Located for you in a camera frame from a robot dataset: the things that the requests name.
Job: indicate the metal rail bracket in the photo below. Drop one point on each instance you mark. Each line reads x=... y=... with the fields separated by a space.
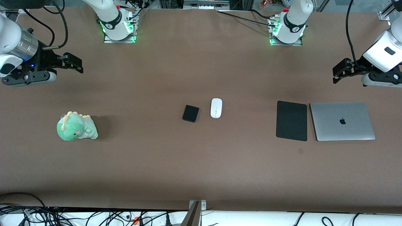
x=205 y=3

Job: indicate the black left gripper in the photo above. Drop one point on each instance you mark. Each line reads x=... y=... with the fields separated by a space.
x=359 y=66

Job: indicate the silver closed laptop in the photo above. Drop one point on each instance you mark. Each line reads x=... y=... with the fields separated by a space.
x=342 y=121

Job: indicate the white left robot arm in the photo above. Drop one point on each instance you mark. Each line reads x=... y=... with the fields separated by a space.
x=293 y=18

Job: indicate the metal camera post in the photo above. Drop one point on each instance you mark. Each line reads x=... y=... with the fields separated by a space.
x=192 y=216

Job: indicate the white computer mouse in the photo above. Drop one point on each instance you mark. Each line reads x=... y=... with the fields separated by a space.
x=216 y=108

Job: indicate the green dinosaur plush toy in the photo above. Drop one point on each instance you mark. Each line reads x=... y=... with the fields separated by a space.
x=75 y=127

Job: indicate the metal post bracket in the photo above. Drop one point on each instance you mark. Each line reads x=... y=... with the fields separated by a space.
x=203 y=204

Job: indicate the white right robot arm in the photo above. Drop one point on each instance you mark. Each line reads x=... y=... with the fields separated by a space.
x=110 y=14

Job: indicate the black mouse pad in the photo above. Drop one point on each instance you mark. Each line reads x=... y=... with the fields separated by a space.
x=291 y=121

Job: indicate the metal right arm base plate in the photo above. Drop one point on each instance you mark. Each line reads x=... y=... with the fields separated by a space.
x=119 y=41

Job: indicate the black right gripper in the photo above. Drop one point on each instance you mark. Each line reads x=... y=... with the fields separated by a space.
x=45 y=60

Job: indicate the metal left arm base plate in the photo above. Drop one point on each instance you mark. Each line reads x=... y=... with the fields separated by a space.
x=285 y=44

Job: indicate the small black square box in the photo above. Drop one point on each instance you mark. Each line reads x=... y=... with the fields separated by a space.
x=191 y=113

